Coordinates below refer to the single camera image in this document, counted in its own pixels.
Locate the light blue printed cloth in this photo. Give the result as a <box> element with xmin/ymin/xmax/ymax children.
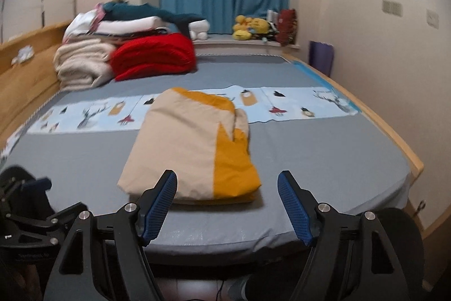
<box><xmin>26</xmin><ymin>85</ymin><xmax>360</xmax><ymax>135</ymax></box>

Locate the white plastic packet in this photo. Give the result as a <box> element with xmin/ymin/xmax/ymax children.
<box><xmin>11</xmin><ymin>46</ymin><xmax>35</xmax><ymax>65</ymax></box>

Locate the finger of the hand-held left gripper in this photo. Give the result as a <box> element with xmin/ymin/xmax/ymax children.
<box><xmin>44</xmin><ymin>201</ymin><xmax>89</xmax><ymax>227</ymax></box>
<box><xmin>21</xmin><ymin>177</ymin><xmax>53</xmax><ymax>193</ymax></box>

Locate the beige and mustard jacket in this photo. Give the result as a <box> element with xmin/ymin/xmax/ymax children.
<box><xmin>117</xmin><ymin>87</ymin><xmax>262</xmax><ymax>206</ymax></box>

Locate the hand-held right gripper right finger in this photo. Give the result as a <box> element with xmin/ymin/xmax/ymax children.
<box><xmin>277</xmin><ymin>170</ymin><xmax>411</xmax><ymax>301</ymax></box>

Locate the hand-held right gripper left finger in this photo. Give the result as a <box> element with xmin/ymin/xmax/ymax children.
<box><xmin>45</xmin><ymin>170</ymin><xmax>178</xmax><ymax>301</ymax></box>

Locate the cream folded quilt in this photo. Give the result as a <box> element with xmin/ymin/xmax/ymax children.
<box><xmin>54</xmin><ymin>40</ymin><xmax>118</xmax><ymax>88</ymax></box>

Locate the red folded blanket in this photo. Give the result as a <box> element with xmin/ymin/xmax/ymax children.
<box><xmin>110</xmin><ymin>33</ymin><xmax>198</xmax><ymax>81</ymax></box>

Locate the white window sill ledge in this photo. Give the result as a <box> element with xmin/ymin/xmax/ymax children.
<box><xmin>192</xmin><ymin>34</ymin><xmax>302</xmax><ymax>56</ymax></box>

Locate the striped folded cloth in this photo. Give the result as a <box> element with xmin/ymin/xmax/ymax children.
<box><xmin>67</xmin><ymin>28</ymin><xmax>171</xmax><ymax>42</ymax></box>

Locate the white and pink cloth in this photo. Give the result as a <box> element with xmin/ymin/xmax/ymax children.
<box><xmin>63</xmin><ymin>3</ymin><xmax>106</xmax><ymax>41</ymax></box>

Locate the wooden headboard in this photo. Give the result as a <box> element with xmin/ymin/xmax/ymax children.
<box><xmin>0</xmin><ymin>21</ymin><xmax>74</xmax><ymax>146</ymax></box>

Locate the wall switch panel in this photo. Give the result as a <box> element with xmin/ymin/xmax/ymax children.
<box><xmin>426</xmin><ymin>9</ymin><xmax>440</xmax><ymax>29</ymax></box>
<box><xmin>383</xmin><ymin>0</ymin><xmax>402</xmax><ymax>17</ymax></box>

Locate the yellow plush toy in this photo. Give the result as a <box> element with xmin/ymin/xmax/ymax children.
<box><xmin>233</xmin><ymin>15</ymin><xmax>255</xmax><ymax>41</ymax></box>
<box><xmin>251</xmin><ymin>18</ymin><xmax>271</xmax><ymax>37</ymax></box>

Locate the white folded blanket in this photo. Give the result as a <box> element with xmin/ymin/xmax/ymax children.
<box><xmin>95</xmin><ymin>16</ymin><xmax>170</xmax><ymax>34</ymax></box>

